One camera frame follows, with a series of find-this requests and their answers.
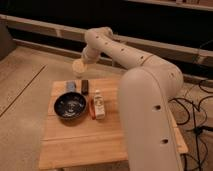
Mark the white ceramic cup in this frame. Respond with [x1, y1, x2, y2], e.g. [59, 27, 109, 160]
[72, 59, 87, 78]

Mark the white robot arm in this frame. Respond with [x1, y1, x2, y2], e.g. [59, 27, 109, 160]
[82, 27, 183, 171]

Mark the black ceramic bowl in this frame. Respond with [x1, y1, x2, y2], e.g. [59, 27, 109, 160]
[54, 92, 87, 120]

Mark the black rectangular block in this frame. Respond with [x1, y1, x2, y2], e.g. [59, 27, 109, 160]
[81, 80, 89, 95]

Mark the blue grey sponge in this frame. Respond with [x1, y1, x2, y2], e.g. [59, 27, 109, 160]
[66, 81, 76, 92]

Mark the white bottle with label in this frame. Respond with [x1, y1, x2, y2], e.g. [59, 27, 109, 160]
[93, 90, 105, 120]

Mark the orange marker pen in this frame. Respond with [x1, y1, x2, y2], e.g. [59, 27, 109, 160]
[89, 99, 96, 120]

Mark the white shelf rail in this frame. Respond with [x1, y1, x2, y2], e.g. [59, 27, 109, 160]
[0, 14, 213, 67]

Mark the black cable on floor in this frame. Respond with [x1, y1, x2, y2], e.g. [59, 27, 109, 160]
[168, 78, 213, 171]

